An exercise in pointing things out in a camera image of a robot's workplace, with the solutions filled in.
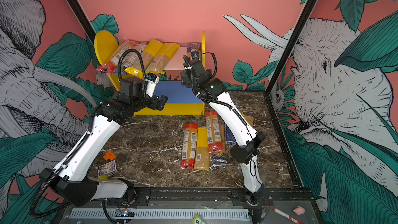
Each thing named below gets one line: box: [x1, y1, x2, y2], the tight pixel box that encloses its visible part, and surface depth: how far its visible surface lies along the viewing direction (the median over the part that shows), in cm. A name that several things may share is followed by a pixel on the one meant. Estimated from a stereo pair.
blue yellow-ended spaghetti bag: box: [112, 41, 149, 75], surface depth 74 cm
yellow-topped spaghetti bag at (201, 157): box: [193, 127, 210, 172], surface depth 89 cm
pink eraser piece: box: [292, 205, 306, 216], surface depth 71 cm
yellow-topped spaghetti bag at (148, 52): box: [123, 38, 164, 80], surface depth 76 cm
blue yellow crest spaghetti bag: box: [211, 151, 228, 166], surface depth 86 cm
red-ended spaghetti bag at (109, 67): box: [95, 40, 136, 75], surface depth 73 cm
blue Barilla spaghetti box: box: [224, 122, 237, 145], surface depth 93 cm
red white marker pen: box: [273, 207, 306, 224], surface depth 70 cm
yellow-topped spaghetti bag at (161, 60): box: [146, 42, 181, 75], surface depth 78 cm
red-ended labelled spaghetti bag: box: [205, 110, 226, 154], surface depth 94 cm
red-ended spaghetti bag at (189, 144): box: [180, 122, 199, 170], surface depth 90 cm
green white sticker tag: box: [191, 213, 207, 224], surface depth 69 cm
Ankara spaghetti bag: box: [187, 42, 203, 60], surface depth 85 cm
